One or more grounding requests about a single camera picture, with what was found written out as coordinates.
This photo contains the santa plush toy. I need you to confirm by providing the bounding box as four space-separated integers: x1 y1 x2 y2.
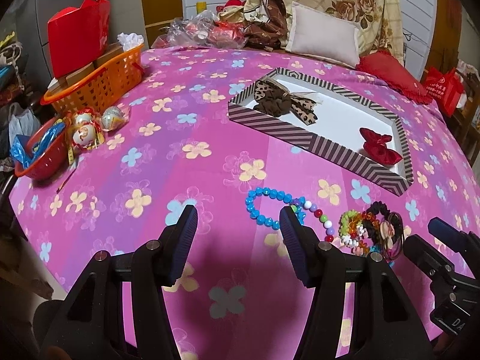
216 0 245 24

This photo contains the red satin bow clip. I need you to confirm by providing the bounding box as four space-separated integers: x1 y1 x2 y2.
360 127 403 167

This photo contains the wooden chair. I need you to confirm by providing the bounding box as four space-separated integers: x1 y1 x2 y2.
448 68 479 150

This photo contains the blue bead bracelet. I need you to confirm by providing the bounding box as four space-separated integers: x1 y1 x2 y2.
245 186 307 232

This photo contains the white tissue in basket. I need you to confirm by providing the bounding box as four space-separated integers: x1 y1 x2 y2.
117 33 144 52

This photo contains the pink flowered bedspread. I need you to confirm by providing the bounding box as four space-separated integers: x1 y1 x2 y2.
10 49 479 359

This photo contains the floral beige quilt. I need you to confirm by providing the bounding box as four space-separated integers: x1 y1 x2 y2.
243 0 404 64

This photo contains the red paper gift bag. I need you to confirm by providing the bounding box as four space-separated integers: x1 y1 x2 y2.
47 0 111 78

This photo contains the red shopping bag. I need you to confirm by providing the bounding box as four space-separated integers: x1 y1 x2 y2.
423 67 464 118

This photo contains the brown leopard bow scrunchie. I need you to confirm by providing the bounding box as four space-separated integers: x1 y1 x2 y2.
253 77 318 126

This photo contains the grey white pillow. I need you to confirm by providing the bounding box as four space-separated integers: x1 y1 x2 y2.
285 2 360 68

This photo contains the clear plastic bag of items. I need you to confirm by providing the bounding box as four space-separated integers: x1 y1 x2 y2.
151 10 247 50

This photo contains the red cushion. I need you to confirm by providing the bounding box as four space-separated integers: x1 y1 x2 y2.
355 49 433 105

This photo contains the small turquoise pink bead bracelet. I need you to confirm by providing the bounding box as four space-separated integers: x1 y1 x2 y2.
368 244 395 267

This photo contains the black scrunchie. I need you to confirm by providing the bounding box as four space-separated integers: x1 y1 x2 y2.
361 201 391 245

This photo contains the striped shallow cardboard box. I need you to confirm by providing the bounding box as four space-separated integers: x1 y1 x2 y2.
228 67 413 196

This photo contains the multicolour round bead bracelet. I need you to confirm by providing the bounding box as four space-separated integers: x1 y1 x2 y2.
290 197 335 244

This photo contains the grey refrigerator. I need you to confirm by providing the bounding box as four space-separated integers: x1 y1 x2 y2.
11 0 84 89

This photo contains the orange plastic basket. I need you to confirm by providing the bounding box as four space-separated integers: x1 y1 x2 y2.
41 45 145 116

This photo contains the wrapped decorated egg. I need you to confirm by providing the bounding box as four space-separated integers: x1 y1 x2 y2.
72 107 98 128
72 121 104 151
100 106 128 133

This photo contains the red plastic bowl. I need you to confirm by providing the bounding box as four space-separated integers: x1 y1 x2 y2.
10 117 71 182

